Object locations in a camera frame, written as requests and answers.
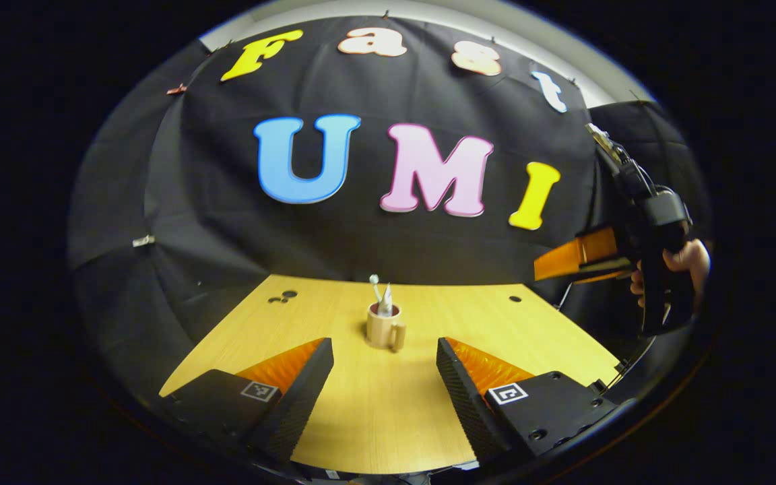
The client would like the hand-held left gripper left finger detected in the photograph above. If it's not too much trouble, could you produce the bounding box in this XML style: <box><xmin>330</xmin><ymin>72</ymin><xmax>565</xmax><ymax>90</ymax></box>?
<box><xmin>160</xmin><ymin>337</ymin><xmax>335</xmax><ymax>463</ymax></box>

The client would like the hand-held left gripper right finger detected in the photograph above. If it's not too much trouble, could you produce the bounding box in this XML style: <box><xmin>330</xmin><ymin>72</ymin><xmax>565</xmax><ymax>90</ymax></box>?
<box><xmin>436</xmin><ymin>336</ymin><xmax>620</xmax><ymax>463</ymax></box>

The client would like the beige cup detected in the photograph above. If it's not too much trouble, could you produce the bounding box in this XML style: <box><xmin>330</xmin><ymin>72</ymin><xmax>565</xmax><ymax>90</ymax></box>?
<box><xmin>366</xmin><ymin>303</ymin><xmax>407</xmax><ymax>353</ymax></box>

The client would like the wooden desktop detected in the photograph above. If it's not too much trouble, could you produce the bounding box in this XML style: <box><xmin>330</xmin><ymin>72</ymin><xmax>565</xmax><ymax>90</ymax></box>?
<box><xmin>159</xmin><ymin>274</ymin><xmax>624</xmax><ymax>476</ymax></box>

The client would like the black backdrop cloth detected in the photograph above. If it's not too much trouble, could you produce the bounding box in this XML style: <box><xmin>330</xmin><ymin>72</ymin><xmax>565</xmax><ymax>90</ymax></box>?
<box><xmin>68</xmin><ymin>15</ymin><xmax>705</xmax><ymax>405</ymax></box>

